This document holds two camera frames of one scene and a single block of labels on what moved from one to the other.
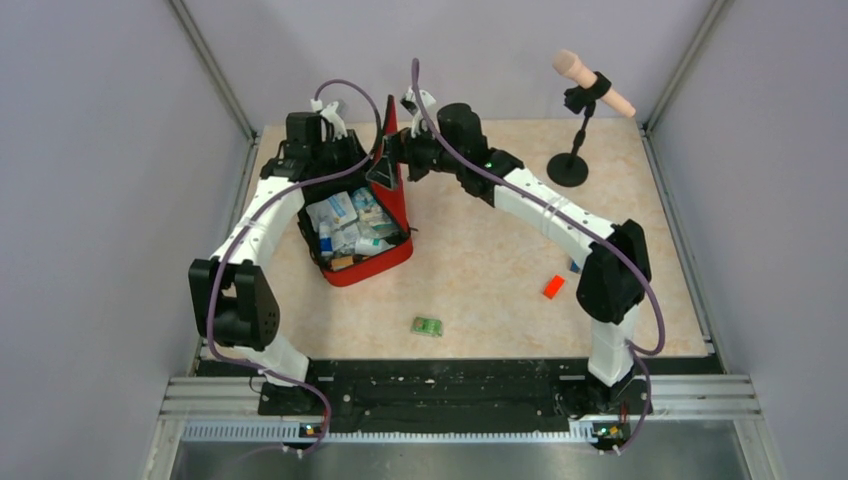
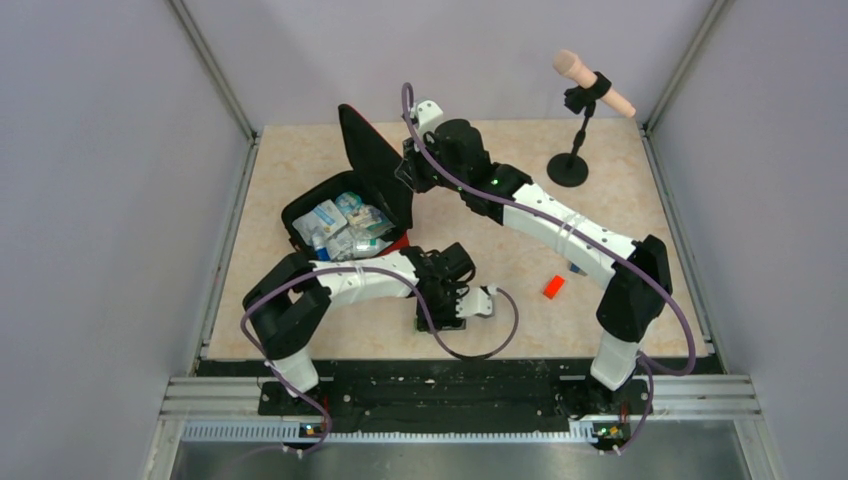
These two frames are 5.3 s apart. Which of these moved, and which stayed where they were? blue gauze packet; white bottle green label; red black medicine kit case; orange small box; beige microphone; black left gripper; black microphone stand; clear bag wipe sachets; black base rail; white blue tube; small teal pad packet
Moved: black left gripper; clear bag wipe sachets; red black medicine kit case; small teal pad packet; blue gauze packet; white blue tube
Stayed: black base rail; beige microphone; orange small box; white bottle green label; black microphone stand
